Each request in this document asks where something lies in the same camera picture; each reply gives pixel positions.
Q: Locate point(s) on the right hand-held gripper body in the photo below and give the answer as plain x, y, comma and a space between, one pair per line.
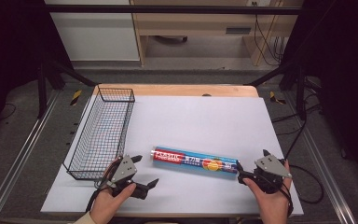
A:
272, 168

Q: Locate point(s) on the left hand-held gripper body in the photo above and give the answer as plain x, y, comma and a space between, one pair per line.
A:
123, 169

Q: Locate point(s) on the blue foil wrap box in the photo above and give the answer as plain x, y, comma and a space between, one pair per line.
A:
195, 162

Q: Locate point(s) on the person's right hand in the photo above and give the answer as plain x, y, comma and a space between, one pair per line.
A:
272, 207

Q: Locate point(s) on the person's left hand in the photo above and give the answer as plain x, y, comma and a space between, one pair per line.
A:
105, 207

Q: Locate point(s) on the yellow black tape strip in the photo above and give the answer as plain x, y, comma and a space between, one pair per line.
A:
275, 99
76, 97

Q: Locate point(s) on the white table mat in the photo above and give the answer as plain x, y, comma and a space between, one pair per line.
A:
199, 124

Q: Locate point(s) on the black metal stand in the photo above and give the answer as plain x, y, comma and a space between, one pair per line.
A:
300, 93
42, 90

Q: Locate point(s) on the wooden table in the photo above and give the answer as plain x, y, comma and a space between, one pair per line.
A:
174, 90

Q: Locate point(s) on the black curtain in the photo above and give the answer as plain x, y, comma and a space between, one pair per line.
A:
345, 77
9, 62

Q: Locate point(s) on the white cabinet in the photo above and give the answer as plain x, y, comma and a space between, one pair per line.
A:
96, 34

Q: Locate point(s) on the light wooden desk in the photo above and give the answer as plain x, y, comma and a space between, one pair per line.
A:
199, 23

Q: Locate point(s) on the aluminium floor rail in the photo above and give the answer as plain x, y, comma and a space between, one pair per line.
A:
320, 161
21, 152

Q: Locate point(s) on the black horizontal frame bar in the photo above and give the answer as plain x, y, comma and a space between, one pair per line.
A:
167, 9

